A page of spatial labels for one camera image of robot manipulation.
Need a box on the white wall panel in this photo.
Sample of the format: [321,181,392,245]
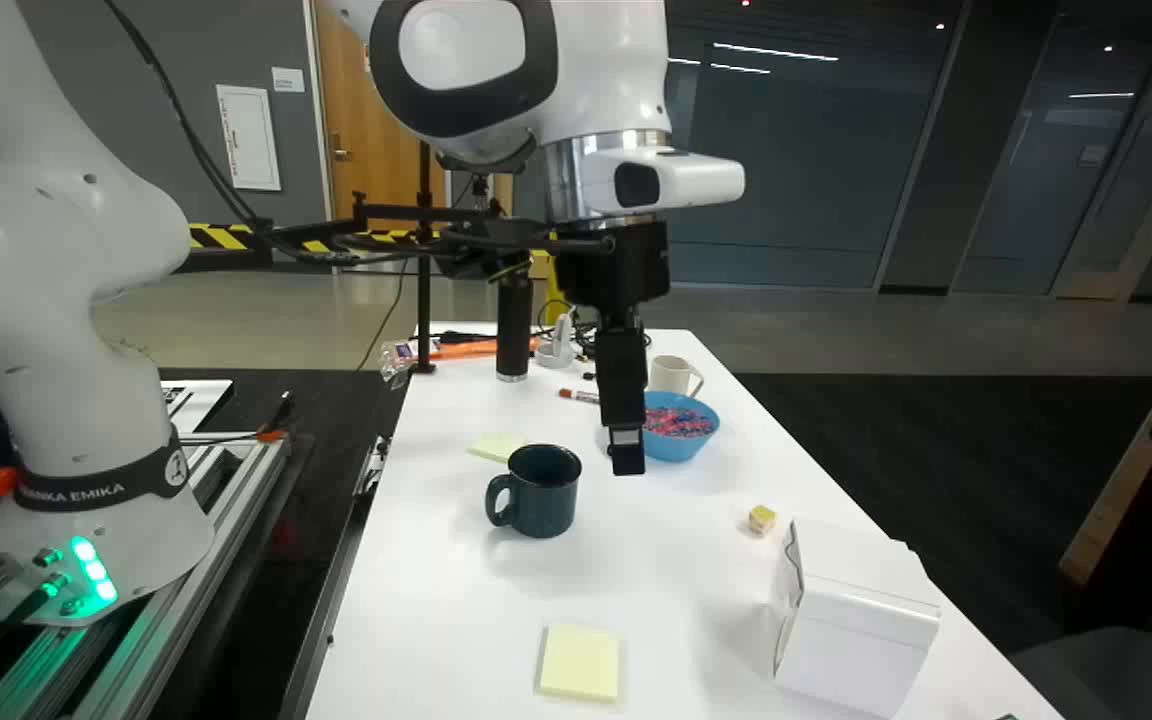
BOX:
[213,79,284,195]

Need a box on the white box with clear lid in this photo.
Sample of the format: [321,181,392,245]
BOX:
[768,514,945,720]

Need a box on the yellow floor sign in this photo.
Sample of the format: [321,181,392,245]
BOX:
[527,253,568,324]

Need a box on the blue bowl of candies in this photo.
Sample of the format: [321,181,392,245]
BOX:
[641,387,726,468]

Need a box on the thin yellow sticky note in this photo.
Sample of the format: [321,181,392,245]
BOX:
[468,435,527,468]

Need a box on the wooden door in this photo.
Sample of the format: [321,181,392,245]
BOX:
[314,0,424,223]

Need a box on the white cup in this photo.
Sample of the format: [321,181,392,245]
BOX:
[650,353,708,400]

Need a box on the black camera stand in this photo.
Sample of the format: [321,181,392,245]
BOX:
[347,137,493,381]

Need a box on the black pen orange tip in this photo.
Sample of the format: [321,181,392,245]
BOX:
[248,387,298,444]

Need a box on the yellow black striped barrier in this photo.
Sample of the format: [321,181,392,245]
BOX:
[188,215,424,261]

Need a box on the black bottle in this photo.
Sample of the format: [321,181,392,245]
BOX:
[498,257,535,381]

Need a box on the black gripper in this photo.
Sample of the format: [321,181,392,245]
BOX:
[554,215,675,480]

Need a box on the yellow sticky note pad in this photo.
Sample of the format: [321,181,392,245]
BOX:
[535,619,626,702]

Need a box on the dark green mug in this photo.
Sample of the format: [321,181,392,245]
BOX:
[479,439,589,541]

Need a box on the clear plastic bottle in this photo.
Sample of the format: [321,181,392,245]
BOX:
[532,310,582,376]

